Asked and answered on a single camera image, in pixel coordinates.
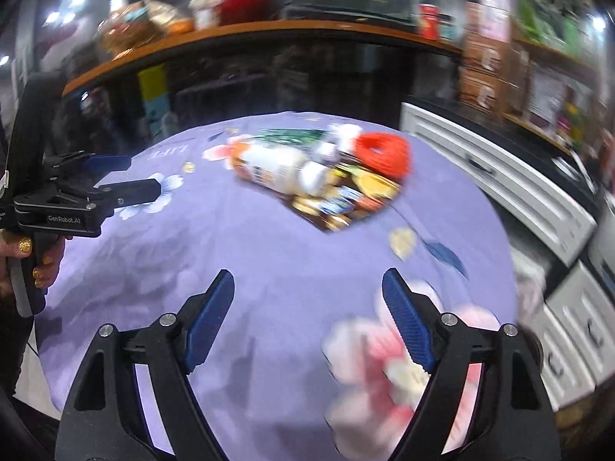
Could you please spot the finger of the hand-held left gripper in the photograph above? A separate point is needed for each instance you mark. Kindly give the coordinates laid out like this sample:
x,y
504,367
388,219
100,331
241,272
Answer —
x,y
110,162
139,192

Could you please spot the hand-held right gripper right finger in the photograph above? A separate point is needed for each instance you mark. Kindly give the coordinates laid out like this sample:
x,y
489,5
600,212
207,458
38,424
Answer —
x,y
408,317

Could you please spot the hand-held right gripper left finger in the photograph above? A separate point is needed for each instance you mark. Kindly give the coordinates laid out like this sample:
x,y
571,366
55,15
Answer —
x,y
211,317

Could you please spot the brown gold snack packet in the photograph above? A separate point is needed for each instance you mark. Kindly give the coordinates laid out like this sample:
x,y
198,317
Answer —
x,y
336,211

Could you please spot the white bottle orange label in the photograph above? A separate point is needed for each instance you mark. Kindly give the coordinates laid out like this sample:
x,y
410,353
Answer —
x,y
274,161

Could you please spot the green foil packet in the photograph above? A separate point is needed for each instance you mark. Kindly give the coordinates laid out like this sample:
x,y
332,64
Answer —
x,y
288,134

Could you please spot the red twine roll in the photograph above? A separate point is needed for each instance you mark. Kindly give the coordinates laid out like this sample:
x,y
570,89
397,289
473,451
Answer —
x,y
384,151

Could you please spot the small white bottle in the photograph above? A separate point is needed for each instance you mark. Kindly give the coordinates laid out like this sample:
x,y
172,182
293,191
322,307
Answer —
x,y
314,175
326,151

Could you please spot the white tissue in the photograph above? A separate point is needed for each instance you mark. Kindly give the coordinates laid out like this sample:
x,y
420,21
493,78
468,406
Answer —
x,y
343,133

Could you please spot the person's left hand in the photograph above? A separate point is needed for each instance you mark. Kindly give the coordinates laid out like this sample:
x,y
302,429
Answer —
x,y
48,252

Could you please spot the purple floral tablecloth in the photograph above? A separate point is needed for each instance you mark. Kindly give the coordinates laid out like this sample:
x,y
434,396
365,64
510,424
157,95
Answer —
x,y
269,259

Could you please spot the ornate glass bowl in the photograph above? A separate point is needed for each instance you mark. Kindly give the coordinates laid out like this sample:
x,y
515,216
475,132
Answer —
x,y
122,26

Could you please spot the yellow paper bag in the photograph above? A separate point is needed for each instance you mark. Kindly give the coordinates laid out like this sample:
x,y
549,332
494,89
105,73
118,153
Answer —
x,y
166,14

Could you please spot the white vanity dresser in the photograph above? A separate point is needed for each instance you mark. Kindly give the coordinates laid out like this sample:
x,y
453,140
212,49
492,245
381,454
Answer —
x,y
504,173

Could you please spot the plastic drink cup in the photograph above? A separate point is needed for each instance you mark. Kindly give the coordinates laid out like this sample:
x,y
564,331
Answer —
x,y
204,12

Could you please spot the wooden shelf board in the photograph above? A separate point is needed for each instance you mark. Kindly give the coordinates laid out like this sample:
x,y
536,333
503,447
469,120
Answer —
x,y
240,33

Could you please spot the brown coffee box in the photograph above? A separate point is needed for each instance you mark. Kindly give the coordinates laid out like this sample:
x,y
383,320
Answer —
x,y
487,57
483,93

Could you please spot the glass jar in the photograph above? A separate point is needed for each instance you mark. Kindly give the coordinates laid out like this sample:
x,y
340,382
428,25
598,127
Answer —
x,y
448,29

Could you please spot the red tin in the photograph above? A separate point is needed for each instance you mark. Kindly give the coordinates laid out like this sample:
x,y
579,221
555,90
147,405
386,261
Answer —
x,y
428,21

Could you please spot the wooden desktop rack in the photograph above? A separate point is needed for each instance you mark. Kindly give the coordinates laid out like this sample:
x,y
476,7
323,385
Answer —
x,y
552,55

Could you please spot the orange box with picture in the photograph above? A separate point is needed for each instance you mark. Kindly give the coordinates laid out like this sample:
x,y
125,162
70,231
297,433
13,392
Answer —
x,y
495,14

